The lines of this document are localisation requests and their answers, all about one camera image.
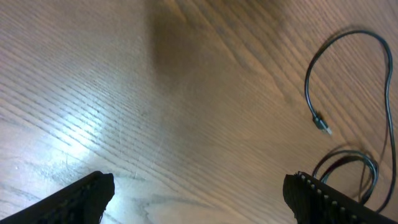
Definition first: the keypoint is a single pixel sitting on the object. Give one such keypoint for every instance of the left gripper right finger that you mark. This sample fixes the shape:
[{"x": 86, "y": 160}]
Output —
[{"x": 314, "y": 202}]

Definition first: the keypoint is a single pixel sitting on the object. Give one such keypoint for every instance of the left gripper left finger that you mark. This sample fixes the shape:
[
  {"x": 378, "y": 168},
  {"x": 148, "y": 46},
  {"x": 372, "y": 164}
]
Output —
[{"x": 82, "y": 202}]

